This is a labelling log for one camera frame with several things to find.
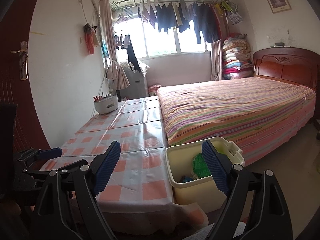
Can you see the red wooden headboard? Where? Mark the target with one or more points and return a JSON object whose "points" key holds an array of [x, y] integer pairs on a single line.
{"points": [[291, 65]]}

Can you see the dark red door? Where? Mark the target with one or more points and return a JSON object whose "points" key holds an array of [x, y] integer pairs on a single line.
{"points": [[15, 29]]}

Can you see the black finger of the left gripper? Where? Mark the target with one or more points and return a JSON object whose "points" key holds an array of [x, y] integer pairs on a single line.
{"points": [[49, 154]]}

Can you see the striped bed sheet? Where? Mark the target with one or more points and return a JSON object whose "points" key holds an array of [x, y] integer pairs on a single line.
{"points": [[256, 113]]}

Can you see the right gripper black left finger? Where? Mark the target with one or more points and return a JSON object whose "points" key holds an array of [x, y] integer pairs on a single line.
{"points": [[68, 208]]}

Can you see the hanging clothes on rod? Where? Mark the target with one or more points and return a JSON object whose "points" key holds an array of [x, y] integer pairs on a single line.
{"points": [[205, 17]]}

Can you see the pink cloth on wall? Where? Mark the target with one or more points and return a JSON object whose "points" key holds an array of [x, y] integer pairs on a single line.
{"points": [[91, 38]]}

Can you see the cream plastic trash bin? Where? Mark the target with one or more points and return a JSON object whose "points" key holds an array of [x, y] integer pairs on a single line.
{"points": [[190, 177]]}

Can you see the metal door handle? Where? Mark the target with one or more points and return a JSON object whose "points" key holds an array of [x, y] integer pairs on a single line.
{"points": [[22, 60]]}

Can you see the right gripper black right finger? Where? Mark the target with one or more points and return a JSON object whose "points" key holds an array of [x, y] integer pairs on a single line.
{"points": [[255, 206]]}

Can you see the white round container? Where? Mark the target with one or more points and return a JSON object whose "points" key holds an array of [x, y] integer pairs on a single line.
{"points": [[106, 105]]}

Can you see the stack of folded quilts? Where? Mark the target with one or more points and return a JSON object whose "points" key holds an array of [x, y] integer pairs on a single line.
{"points": [[236, 57]]}

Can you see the grey standing appliance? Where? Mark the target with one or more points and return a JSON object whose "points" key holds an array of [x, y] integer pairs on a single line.
{"points": [[138, 85]]}

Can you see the pink tied curtain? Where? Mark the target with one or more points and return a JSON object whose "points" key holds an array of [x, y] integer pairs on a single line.
{"points": [[115, 71]]}

